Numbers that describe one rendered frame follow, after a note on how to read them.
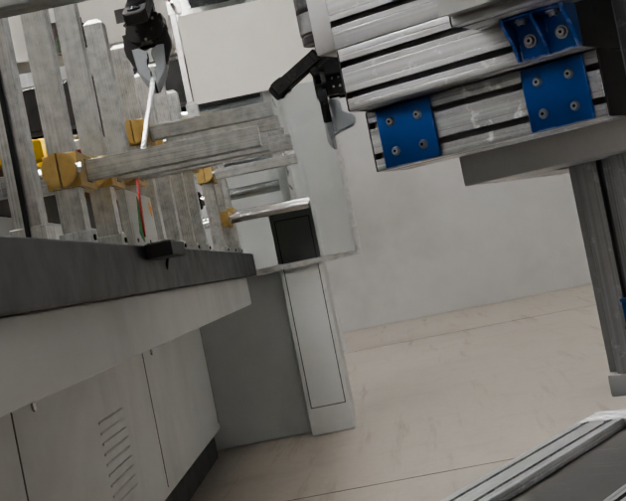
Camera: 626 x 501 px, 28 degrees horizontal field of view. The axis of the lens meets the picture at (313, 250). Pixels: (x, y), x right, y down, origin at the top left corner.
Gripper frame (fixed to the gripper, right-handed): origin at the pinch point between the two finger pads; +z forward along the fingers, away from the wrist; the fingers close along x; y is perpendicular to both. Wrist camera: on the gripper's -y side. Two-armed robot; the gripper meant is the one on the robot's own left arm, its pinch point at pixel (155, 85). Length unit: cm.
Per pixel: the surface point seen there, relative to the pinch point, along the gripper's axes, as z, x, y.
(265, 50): -43, -12, 218
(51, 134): 14, 8, -60
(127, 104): 0.0, 8.4, 14.7
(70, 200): 24, 7, -60
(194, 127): 6.7, -3.4, 19.2
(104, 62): -4.4, 6.9, -10.3
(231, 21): -56, -2, 218
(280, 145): 16.6, -21.4, -5.5
